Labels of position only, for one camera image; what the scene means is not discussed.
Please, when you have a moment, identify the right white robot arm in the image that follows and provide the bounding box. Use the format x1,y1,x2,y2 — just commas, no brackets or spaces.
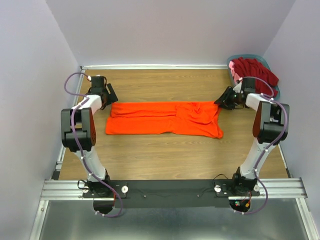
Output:
214,76,290,196

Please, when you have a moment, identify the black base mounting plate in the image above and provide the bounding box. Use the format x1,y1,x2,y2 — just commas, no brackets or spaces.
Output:
77,178,260,209

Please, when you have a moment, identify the grey-blue plastic basket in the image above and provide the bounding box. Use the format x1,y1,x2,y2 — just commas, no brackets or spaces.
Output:
226,54,280,99

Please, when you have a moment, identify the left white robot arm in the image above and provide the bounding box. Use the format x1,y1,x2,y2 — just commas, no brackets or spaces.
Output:
60,72,118,198

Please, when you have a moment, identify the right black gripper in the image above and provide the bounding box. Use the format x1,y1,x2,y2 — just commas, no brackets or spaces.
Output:
213,86,241,111

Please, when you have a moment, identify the dark red t-shirt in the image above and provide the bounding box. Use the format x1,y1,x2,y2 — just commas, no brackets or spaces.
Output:
231,57,279,97

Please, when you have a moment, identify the orange t-shirt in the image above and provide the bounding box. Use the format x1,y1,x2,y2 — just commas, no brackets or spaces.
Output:
105,101,224,139

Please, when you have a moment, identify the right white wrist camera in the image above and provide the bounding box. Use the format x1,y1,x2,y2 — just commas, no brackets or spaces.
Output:
233,77,243,93

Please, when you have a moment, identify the pink t-shirt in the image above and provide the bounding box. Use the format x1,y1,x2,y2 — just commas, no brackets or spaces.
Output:
228,60,242,85

